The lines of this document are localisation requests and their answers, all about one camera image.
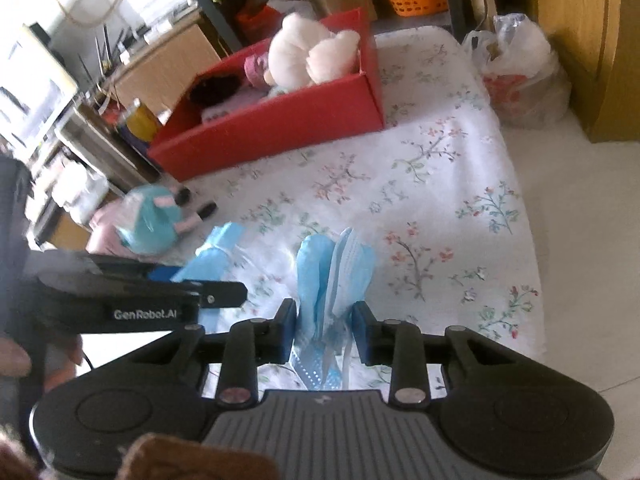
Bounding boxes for wooden low cabinet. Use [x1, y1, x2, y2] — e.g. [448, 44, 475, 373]
[105, 11, 229, 115]

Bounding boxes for person's left hand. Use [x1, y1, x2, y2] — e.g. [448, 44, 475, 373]
[1, 333, 84, 392]

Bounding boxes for flat screen monitor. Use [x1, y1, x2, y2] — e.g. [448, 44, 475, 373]
[1, 25, 78, 159]

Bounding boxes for floral white bed sheet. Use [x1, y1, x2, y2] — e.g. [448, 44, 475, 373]
[160, 26, 544, 359]

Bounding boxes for blue face mask bundle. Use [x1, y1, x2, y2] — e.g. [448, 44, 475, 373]
[292, 228, 376, 391]

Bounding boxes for cream plush teddy bear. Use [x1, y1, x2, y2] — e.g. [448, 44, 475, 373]
[264, 13, 360, 92]

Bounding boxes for teal plush toy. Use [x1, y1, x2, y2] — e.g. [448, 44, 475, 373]
[113, 184, 218, 257]

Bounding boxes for white plastic shopping bag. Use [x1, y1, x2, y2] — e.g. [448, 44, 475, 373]
[462, 13, 572, 129]

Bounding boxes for black furry item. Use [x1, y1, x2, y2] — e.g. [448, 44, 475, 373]
[188, 75, 243, 108]

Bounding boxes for red cardboard box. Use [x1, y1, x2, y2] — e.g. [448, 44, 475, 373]
[148, 8, 385, 181]

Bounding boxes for red and white bag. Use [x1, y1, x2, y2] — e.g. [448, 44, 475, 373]
[234, 0, 297, 44]

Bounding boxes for wooden wardrobe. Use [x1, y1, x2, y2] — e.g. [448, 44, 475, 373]
[528, 0, 639, 143]

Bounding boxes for pink cloth in box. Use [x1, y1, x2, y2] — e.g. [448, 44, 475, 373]
[243, 53, 271, 89]

